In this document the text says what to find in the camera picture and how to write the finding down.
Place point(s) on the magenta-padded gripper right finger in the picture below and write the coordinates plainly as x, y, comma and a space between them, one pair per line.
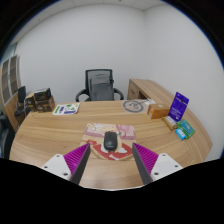
146, 159

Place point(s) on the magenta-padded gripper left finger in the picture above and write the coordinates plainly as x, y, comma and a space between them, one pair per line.
77, 158

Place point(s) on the black computer mouse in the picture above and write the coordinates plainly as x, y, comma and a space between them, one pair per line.
110, 141

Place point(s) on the cartoon print mouse pad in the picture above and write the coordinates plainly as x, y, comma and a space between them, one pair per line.
95, 131

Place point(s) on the small blue box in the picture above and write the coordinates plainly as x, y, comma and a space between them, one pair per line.
180, 134

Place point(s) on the small yellow box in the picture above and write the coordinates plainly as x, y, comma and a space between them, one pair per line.
169, 122

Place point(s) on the orange-brown cardboard box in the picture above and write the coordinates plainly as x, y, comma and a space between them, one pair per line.
158, 111

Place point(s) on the white green printed leaflet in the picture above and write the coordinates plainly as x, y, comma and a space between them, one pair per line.
66, 109

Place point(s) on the small green box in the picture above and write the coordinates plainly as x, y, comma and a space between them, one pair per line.
186, 128

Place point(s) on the purple standing card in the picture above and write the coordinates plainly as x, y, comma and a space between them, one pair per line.
178, 106

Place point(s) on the large dark brown box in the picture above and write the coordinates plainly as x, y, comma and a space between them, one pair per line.
44, 101

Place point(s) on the wooden side cabinet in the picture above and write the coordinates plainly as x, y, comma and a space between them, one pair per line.
146, 88

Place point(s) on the black mesh office chair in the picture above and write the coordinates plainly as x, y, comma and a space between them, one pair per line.
100, 87

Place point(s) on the black sofa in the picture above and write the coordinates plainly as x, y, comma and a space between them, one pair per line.
5, 136

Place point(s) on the wooden shelf unit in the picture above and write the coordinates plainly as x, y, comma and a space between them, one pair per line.
9, 83

